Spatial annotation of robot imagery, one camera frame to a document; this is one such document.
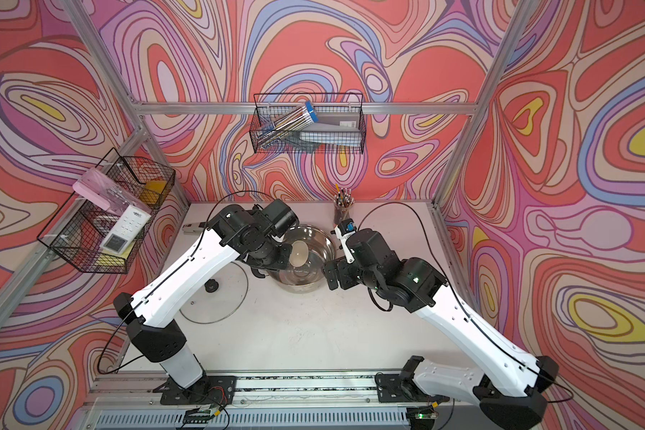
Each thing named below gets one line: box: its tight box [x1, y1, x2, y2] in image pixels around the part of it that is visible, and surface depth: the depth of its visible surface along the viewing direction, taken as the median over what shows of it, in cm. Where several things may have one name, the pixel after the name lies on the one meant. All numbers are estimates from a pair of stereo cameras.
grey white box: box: [299, 111, 362, 147], surface depth 90 cm
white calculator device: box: [99, 204, 152, 255], surface depth 70 cm
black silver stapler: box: [181, 222, 208, 236], surface depth 110 cm
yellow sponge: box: [139, 180, 168, 205], surface depth 81 cm
